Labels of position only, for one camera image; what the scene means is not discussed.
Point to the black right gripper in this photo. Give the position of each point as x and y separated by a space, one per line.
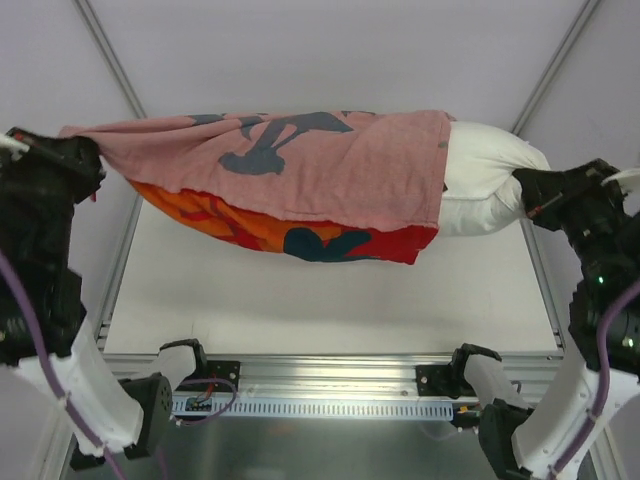
570 191

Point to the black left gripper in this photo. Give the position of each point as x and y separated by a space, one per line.
70 163

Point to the white pillow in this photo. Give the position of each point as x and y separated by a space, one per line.
482 195

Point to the red cartoon pillowcase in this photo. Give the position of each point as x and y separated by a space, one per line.
326 187

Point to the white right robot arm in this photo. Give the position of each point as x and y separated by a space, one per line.
599 372

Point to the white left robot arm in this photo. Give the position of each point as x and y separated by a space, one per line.
46 338

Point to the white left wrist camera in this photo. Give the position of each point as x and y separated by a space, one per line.
16 148

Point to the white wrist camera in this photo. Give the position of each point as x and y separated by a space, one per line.
628 181
16 148

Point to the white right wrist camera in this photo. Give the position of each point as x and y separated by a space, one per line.
628 181

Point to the left aluminium frame post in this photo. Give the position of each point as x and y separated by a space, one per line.
99 36

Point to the aluminium frame post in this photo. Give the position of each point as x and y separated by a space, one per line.
583 18
99 36

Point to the right aluminium frame post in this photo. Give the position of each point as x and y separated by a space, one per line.
583 18

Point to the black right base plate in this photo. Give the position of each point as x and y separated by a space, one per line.
436 381

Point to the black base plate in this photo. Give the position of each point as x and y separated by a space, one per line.
436 381
228 370

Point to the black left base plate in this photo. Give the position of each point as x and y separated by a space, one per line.
228 370

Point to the aluminium mounting rail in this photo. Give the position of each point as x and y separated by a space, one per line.
380 377

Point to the white slotted cable duct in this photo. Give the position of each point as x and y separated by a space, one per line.
340 408

